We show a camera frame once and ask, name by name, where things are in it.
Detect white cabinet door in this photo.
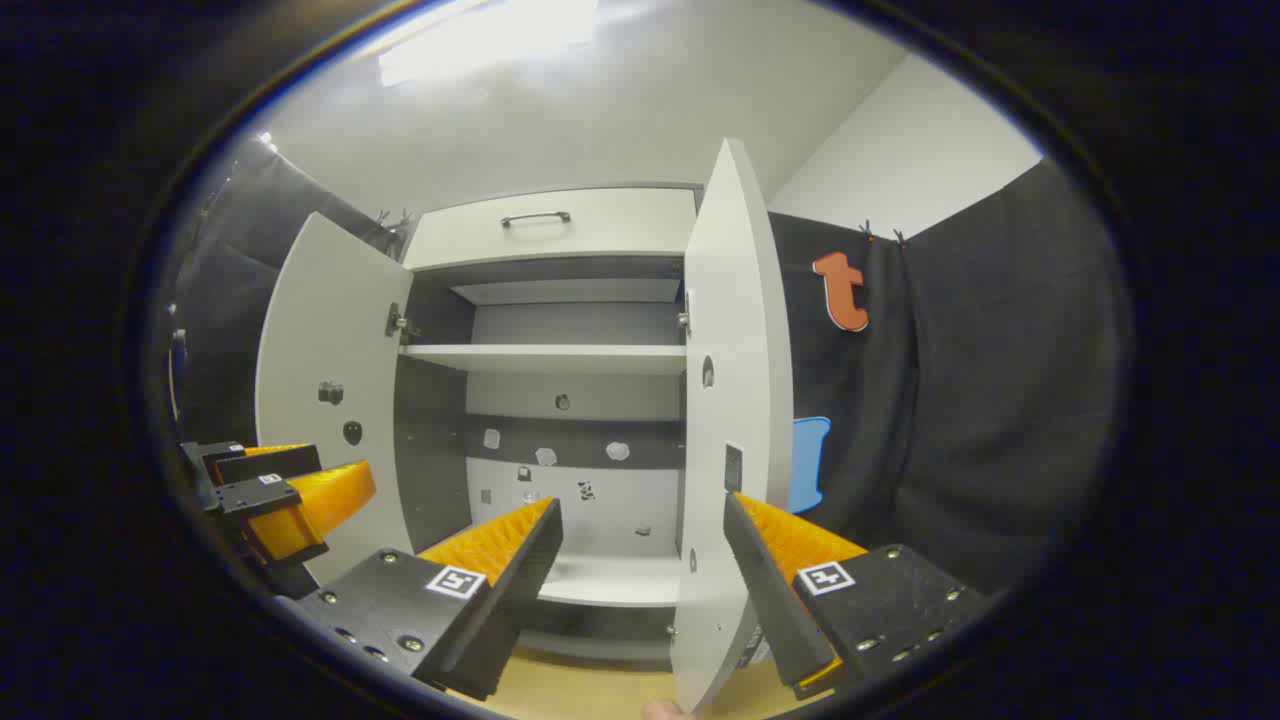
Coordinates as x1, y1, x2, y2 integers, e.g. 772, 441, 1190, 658
255, 212, 416, 586
668, 138, 796, 713

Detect white cabinet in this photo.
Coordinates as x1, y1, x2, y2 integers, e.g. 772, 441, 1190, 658
385, 185, 701, 666

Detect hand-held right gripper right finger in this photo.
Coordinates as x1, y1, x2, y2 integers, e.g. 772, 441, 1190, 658
722, 490, 991, 701

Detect white cabinet shelf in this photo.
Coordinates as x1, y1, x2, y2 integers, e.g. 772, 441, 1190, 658
400, 344, 689, 376

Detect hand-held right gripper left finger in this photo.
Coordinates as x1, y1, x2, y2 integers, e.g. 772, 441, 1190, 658
275, 497, 564, 701

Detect black backdrop cloth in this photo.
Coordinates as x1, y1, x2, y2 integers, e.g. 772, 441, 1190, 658
165, 135, 1121, 601

